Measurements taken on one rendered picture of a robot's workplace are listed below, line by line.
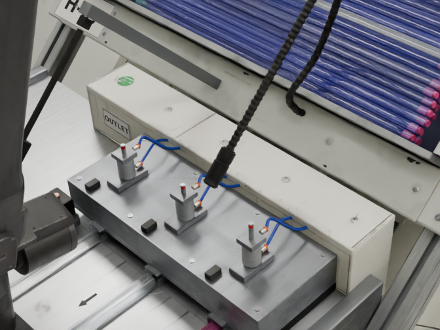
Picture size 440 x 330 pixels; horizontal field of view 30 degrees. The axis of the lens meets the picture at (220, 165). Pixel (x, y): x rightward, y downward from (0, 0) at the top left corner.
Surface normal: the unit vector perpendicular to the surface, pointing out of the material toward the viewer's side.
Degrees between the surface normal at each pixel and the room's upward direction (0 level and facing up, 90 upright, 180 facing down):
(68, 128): 46
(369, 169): 90
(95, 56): 90
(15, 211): 102
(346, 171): 90
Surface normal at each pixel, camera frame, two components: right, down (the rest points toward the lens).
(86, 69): -0.52, -0.22
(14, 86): 0.68, 0.64
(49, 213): 0.29, -0.68
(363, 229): -0.04, -0.77
